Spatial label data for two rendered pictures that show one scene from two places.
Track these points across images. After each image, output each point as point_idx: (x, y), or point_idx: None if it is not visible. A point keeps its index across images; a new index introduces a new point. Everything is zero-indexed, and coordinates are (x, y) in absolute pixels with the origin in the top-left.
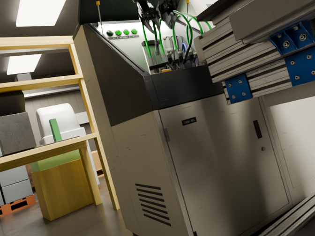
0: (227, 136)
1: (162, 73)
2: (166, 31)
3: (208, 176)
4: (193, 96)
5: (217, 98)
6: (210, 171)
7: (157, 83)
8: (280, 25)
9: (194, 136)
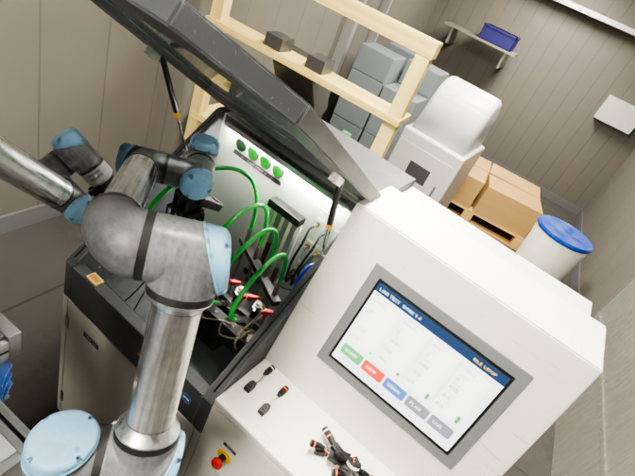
0: (123, 400)
1: (83, 279)
2: None
3: (89, 390)
4: (105, 332)
5: (131, 367)
6: (92, 390)
7: (76, 280)
8: None
9: (90, 354)
